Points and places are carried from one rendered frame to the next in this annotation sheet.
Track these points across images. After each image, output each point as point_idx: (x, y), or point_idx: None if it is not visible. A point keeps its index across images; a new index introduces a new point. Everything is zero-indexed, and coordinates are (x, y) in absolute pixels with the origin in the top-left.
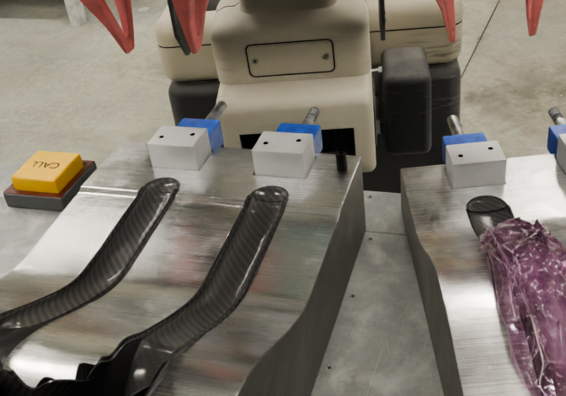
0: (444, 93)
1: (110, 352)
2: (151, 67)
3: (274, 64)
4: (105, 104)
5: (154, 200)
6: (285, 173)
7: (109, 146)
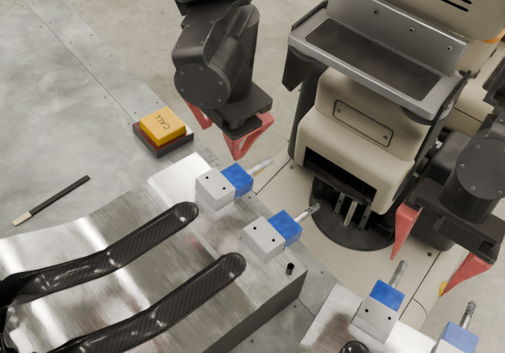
0: None
1: (60, 343)
2: None
3: (350, 120)
4: None
5: (179, 215)
6: (255, 252)
7: (297, 17)
